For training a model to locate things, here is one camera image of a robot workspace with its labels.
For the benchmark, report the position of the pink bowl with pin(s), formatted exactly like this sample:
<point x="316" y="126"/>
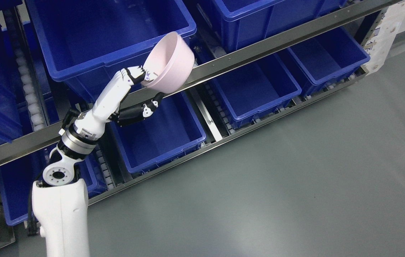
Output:
<point x="159" y="57"/>
<point x="177" y="71"/>

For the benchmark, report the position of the large blue bin upper left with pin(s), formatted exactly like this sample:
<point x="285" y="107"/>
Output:
<point x="84" y="42"/>

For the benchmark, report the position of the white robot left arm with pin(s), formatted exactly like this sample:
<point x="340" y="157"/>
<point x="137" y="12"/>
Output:
<point x="59" y="201"/>

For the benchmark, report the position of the blue bin lower left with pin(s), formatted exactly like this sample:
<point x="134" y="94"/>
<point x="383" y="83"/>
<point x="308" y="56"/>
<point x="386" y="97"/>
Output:
<point x="16" y="179"/>

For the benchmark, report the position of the blue bin lower middle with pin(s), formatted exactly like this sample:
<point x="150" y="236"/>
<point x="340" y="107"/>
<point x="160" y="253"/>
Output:
<point x="173" y="131"/>

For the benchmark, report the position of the blue bin lower centre right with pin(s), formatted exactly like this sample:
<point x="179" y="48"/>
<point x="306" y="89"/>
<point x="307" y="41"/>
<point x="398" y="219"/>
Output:
<point x="255" y="90"/>

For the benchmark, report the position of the blue bin lower far right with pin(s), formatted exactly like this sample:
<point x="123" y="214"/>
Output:
<point x="324" y="60"/>

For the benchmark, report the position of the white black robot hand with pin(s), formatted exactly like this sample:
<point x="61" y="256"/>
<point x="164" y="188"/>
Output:
<point x="107" y="106"/>

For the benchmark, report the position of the white sign board with characters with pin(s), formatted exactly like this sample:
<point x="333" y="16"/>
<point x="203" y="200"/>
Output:
<point x="380" y="40"/>

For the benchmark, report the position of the blue bin upper right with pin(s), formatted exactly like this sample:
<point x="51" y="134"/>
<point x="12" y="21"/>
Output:
<point x="240" y="23"/>

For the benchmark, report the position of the metal shelf rack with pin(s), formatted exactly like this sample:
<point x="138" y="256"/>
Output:
<point x="35" y="141"/>

